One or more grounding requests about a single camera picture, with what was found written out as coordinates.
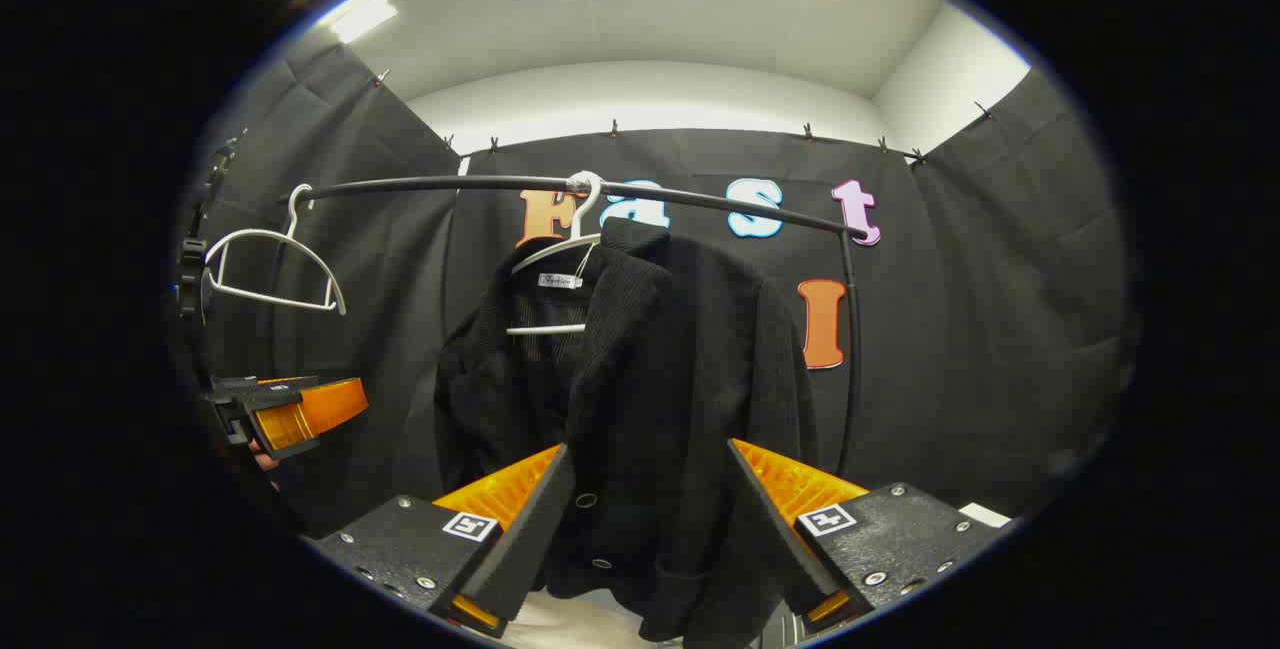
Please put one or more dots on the black backdrop cloth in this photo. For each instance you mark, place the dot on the black backdrop cloth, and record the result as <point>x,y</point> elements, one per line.
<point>980,329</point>

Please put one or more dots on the row of small cloth clips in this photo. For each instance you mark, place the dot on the row of small cloth clips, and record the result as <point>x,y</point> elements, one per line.
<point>614,128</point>

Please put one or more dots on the white hanger with label tag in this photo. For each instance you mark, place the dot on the white hanger with label tag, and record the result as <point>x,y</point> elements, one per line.
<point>545,330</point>

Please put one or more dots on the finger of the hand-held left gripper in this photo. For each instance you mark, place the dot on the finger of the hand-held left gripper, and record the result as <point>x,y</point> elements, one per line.
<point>300,414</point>

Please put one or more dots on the white empty hanger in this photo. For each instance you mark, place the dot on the white empty hanger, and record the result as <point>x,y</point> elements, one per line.
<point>270,299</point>

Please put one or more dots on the small ceiling light panel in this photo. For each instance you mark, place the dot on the small ceiling light panel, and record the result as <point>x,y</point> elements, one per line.
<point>362,17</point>

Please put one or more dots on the black clothes rack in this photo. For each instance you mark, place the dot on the black clothes rack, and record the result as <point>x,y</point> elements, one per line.
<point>700,197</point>

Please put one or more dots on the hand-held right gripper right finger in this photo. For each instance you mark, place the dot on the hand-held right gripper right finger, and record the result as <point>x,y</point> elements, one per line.
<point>775,529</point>

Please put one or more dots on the black knit jacket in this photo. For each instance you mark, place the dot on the black knit jacket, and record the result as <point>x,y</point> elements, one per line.
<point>680,379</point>

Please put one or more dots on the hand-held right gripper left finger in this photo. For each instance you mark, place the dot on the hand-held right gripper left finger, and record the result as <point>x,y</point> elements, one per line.
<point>535,529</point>

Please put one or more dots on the white flat object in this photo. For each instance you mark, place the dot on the white flat object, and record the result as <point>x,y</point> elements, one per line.
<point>985,514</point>

